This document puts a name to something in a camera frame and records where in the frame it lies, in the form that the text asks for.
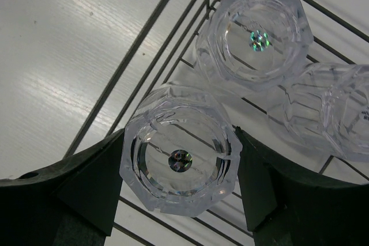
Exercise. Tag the clear glass front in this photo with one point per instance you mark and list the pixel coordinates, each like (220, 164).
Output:
(324, 108)

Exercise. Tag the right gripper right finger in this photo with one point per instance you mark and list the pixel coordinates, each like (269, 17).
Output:
(287, 204)

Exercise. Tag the tall clear glass back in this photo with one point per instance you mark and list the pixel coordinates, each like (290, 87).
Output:
(250, 46)

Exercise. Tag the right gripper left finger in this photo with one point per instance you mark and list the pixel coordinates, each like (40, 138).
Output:
(71, 202)

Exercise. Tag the black wire dish rack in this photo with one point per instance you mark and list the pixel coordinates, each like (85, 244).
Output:
(164, 51)

